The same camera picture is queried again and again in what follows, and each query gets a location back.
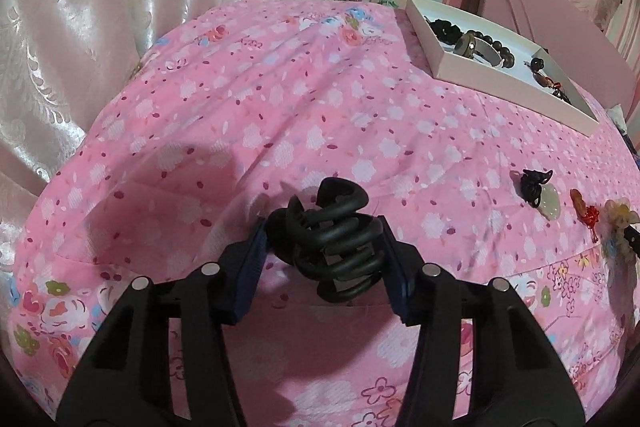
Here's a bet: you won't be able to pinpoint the jade pendant with black cord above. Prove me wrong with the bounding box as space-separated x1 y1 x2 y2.
511 168 562 222

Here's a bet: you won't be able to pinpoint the pink box lid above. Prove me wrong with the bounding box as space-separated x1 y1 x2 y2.
482 0 640 118

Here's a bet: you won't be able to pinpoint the dark brown knotted pendant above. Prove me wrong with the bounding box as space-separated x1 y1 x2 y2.
524 56 551 80

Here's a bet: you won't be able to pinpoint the black claw hair clip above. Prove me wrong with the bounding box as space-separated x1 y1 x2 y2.
264 177 389 304

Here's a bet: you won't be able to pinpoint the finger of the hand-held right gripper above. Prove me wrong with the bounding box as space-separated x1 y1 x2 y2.
621 223 640 264

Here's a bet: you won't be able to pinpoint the pink floral bed cover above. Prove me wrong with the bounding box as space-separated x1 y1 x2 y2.
7 0 640 427

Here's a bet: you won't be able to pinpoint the black scrunchie with silver charm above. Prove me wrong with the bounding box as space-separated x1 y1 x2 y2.
425 17 468 48

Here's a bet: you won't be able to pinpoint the watch with white strap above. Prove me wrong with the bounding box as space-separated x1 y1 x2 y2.
452 33 503 68

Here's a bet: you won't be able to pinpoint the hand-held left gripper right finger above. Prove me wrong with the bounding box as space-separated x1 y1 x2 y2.
375 214 586 427

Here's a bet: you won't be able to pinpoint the white satin curtain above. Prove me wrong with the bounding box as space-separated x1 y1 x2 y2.
0 0 313 258

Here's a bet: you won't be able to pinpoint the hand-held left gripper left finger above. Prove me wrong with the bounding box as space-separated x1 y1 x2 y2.
55 217 269 427

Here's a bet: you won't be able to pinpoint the shallow white cardboard box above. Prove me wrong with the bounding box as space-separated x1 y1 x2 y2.
404 0 600 136

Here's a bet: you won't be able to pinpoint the brown wooden bead bracelet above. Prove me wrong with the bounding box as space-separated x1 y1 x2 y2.
470 32 523 70

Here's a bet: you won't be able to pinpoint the cream ruffled scrunchie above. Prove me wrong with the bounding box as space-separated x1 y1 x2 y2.
600 198 640 258

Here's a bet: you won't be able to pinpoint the red knot charm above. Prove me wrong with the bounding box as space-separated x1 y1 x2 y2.
570 188 601 244

